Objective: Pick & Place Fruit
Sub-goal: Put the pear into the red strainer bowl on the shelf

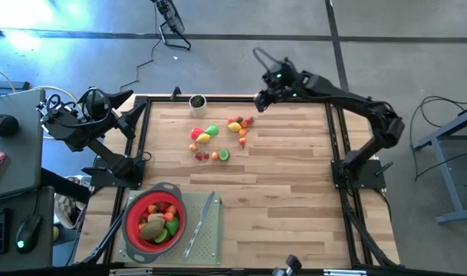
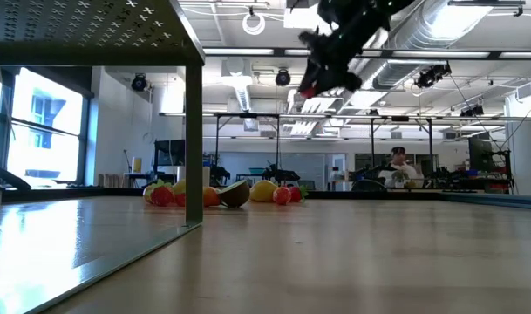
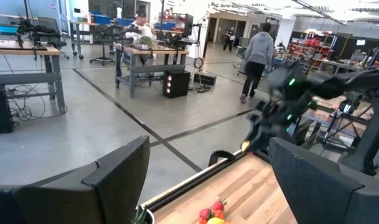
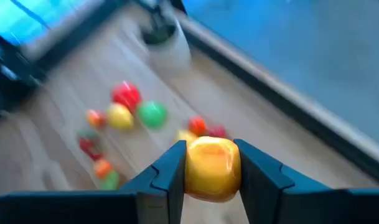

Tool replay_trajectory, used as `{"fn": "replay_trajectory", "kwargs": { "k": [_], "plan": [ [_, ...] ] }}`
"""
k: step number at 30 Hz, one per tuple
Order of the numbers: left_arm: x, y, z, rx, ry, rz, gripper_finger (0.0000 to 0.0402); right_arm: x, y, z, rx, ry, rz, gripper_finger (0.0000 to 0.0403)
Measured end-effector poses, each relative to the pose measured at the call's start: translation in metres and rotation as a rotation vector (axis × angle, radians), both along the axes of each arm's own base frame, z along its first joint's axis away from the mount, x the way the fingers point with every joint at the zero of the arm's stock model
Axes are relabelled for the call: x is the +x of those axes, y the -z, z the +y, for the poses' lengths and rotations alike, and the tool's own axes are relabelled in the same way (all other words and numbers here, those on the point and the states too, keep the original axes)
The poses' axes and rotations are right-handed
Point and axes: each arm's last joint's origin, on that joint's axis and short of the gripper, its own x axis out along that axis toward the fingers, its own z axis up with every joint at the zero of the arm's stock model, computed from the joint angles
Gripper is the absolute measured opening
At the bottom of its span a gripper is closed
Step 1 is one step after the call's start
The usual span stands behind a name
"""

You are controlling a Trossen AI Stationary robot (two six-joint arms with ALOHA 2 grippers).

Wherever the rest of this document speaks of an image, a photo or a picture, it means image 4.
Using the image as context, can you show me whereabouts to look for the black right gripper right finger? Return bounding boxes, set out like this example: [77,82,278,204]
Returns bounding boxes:
[234,139,332,224]

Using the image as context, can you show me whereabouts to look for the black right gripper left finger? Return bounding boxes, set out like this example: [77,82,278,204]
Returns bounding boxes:
[120,139,188,224]

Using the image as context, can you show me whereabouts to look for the small green fruit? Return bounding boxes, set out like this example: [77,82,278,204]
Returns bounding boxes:
[137,100,169,130]

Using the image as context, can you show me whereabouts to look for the red strawberry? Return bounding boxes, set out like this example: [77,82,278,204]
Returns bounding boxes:
[207,124,228,139]
[88,146,105,162]
[78,129,100,153]

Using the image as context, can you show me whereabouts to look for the red pear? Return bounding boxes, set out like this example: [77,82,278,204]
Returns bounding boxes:
[110,80,143,113]

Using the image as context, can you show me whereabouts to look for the small yellow-red peach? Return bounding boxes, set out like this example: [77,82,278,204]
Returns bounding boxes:
[85,108,107,129]

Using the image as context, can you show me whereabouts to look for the white cup with plant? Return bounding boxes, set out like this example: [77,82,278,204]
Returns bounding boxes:
[141,4,194,75]

